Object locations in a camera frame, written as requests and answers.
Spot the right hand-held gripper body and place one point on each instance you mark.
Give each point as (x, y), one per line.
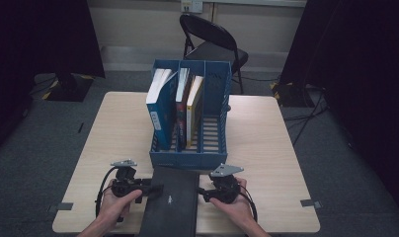
(225, 191)

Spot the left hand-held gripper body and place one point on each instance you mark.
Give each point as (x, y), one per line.
(128, 186)

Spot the black book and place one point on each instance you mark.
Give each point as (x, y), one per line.
(174, 210)

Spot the thick blue book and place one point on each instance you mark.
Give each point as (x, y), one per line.
(161, 112)

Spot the red illustrated book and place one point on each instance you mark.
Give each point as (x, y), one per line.
(181, 115)

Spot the yellow book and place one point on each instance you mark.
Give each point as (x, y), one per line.
(193, 112)

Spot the blue plastic file rack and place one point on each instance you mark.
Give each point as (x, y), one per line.
(217, 98)

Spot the person's right hand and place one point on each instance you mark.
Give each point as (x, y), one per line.
(238, 210)

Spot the person's left hand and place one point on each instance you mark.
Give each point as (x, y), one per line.
(115, 207)

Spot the grey tape patch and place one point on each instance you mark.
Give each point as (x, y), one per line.
(309, 203)
(64, 206)

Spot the black stand base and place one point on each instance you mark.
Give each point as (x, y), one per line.
(291, 95)
(69, 89)

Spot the black folding chair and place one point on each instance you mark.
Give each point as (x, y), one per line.
(214, 36)

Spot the dark curtain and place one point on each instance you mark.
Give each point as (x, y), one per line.
(362, 65)
(39, 39)

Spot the white wall socket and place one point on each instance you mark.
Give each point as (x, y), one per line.
(191, 6)

